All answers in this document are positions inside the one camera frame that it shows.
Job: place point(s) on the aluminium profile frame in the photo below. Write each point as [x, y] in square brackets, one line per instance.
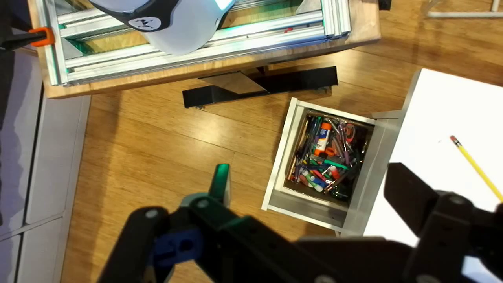
[293, 31]

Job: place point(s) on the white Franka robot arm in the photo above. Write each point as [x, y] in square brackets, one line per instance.
[183, 31]

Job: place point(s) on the white metal desk leg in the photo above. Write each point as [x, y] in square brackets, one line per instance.
[461, 14]

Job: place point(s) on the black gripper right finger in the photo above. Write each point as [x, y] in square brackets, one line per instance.
[445, 225]

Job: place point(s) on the box of coloured markers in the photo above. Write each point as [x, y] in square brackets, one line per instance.
[327, 157]

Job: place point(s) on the white open drawer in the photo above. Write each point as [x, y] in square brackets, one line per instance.
[280, 157]

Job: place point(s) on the yellow pencil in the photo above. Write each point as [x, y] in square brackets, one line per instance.
[474, 165]

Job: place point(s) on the wooden base board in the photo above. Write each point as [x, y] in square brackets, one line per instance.
[362, 25]

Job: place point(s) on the black metal floor bar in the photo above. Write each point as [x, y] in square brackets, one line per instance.
[304, 78]

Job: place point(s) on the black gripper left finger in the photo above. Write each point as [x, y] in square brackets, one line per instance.
[142, 236]

